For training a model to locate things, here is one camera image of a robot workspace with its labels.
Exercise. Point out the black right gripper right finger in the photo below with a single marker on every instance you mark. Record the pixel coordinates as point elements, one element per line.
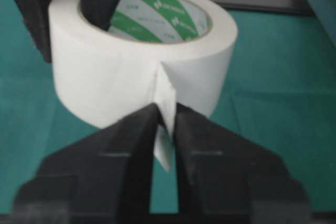
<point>223,177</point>

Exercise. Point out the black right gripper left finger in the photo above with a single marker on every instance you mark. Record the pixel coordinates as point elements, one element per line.
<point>103,178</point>

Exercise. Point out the white duct tape roll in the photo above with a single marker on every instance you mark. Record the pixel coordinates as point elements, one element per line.
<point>166,52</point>

